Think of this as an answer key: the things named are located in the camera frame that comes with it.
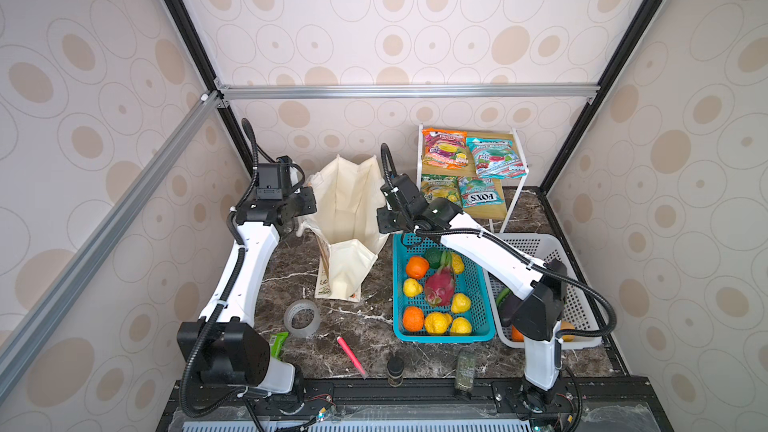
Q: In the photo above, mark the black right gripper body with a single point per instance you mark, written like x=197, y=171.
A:
x=387, y=220

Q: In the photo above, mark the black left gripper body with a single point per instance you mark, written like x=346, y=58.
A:
x=301, y=201

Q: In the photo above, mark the cream canvas grocery bag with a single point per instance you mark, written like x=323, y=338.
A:
x=345, y=226

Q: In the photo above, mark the orange fruits candy bag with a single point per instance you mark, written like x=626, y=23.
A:
x=445, y=149

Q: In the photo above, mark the yellow toy lemon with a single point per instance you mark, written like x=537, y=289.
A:
x=412, y=288

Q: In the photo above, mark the pink dragon fruit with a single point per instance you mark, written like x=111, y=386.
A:
x=439, y=288

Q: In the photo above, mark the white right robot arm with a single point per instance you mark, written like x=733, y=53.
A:
x=539, y=286

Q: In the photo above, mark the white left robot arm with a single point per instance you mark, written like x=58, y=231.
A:
x=225, y=356

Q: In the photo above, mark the green lemon candy bag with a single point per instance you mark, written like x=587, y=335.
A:
x=440, y=186

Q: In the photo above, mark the teal Fox's candy bag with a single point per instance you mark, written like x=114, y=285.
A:
x=478, y=191

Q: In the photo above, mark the teal mint candy bag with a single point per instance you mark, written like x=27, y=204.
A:
x=496, y=158

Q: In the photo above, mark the green toy avocado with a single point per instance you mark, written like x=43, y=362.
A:
x=433, y=256

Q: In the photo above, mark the orange upper toy orange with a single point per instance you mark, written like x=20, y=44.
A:
x=417, y=267

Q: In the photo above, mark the orange toy orange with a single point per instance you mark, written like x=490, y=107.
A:
x=417, y=267
x=413, y=319

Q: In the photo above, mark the yellow toy fruit top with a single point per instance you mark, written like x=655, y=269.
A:
x=457, y=263

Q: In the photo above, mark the white wooden shelf rack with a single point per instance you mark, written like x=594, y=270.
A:
x=497, y=215

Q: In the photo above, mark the teal plastic basket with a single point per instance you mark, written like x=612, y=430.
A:
x=471, y=283

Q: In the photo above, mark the orange lower toy orange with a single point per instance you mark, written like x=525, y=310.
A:
x=413, y=319

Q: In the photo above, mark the purple toy eggplant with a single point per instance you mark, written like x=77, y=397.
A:
x=503, y=294

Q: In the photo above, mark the clear tape roll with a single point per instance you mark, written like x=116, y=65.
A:
x=302, y=318

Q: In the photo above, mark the green small package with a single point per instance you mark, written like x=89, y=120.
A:
x=276, y=343

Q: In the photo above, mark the black small jar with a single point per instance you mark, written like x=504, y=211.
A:
x=395, y=369

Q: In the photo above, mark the pink marker pen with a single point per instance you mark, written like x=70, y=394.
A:
x=352, y=357

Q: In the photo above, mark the small orange toy pumpkin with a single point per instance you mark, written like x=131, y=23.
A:
x=516, y=335

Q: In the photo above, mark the yellow toy mango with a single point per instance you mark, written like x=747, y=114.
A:
x=565, y=329

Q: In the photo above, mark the white plastic basket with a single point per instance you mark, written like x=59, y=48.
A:
x=577, y=310

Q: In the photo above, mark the horizontal aluminium frame bar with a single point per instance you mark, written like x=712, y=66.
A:
x=437, y=91

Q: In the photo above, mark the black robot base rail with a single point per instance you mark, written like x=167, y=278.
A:
x=585, y=404

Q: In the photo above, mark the left aluminium frame bar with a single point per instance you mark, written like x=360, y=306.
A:
x=44, y=318

